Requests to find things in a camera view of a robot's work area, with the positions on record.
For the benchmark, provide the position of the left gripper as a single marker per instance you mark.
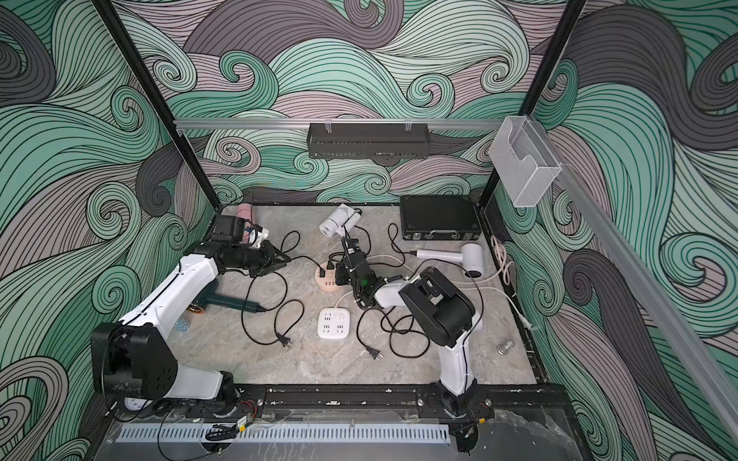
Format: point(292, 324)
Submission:
point(267, 250)

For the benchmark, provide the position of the clear mesh wall holder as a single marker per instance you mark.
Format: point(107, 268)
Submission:
point(524, 157)

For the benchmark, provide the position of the white square power strip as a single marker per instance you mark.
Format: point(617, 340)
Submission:
point(334, 323)

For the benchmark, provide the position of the white slotted cable duct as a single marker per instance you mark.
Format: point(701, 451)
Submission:
point(292, 433)

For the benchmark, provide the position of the white hair dryer right back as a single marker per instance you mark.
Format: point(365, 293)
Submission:
point(470, 257)

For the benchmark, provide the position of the round wall clock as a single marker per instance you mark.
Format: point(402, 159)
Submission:
point(135, 405)

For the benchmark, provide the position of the small metal knob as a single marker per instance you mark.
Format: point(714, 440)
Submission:
point(505, 347)

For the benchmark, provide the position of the dark green hair dryer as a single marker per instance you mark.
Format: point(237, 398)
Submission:
point(205, 298)

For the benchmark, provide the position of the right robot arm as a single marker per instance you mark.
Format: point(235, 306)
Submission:
point(441, 311)

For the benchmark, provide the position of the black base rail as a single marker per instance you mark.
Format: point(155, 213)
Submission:
point(272, 402)

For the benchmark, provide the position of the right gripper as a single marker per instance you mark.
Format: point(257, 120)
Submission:
point(342, 270)

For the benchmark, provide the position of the pink round power strip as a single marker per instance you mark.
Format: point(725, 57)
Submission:
point(326, 280)

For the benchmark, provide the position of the black case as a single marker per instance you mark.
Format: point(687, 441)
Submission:
point(439, 218)

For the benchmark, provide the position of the black wall shelf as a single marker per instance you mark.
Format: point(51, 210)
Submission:
point(368, 141)

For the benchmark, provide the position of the pink hair dryer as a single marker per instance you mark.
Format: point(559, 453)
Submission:
point(244, 211)

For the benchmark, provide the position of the white folded hair dryer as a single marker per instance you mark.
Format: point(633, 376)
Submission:
point(341, 221)

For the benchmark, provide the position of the small clear bottle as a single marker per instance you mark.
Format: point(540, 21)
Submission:
point(182, 324)

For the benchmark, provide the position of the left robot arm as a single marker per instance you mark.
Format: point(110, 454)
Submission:
point(131, 358)

